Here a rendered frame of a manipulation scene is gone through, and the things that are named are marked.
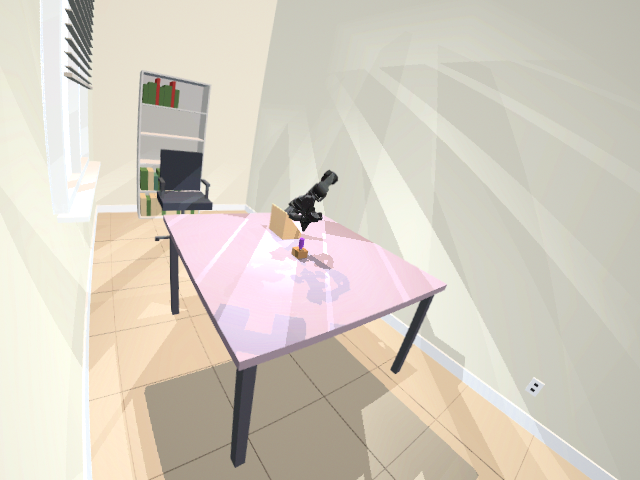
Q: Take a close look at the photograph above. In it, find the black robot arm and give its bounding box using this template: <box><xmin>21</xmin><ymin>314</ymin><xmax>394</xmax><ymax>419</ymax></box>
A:
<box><xmin>284</xmin><ymin>170</ymin><xmax>338</xmax><ymax>223</ymax></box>

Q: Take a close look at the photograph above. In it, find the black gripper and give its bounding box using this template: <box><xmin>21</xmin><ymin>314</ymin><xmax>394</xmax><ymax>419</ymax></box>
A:
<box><xmin>288</xmin><ymin>205</ymin><xmax>312</xmax><ymax>232</ymax></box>

